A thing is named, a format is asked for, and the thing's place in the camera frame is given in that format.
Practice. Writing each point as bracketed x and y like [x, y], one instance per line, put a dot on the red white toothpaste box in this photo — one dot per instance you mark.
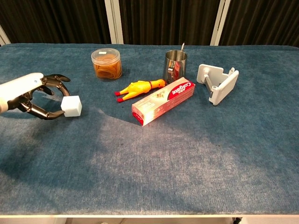
[161, 102]

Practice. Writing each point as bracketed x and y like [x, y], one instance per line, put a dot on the light blue cube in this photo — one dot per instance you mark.
[72, 106]

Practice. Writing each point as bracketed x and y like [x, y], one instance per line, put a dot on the metal spoon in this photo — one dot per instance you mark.
[182, 46]

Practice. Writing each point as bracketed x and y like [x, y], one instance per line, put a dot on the white folding phone stand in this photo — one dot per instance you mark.
[222, 86]

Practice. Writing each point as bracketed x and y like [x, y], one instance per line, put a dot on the stainless steel cup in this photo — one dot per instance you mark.
[175, 67]

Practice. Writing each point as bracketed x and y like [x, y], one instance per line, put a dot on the yellow rubber chicken toy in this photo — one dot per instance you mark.
[137, 89]

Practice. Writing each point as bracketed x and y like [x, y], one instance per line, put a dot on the black pleated curtain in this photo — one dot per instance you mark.
[261, 22]
[168, 21]
[58, 21]

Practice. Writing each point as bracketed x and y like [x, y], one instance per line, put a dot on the blue table cloth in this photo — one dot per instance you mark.
[149, 163]

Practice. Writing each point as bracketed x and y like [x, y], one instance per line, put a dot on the white frame post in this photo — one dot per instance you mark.
[219, 22]
[114, 21]
[4, 37]

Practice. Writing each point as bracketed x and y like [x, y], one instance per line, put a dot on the clear jar of rubber bands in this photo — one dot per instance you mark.
[107, 66]

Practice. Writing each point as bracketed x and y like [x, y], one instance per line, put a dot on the left black-fingered robot hand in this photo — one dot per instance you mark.
[21, 86]

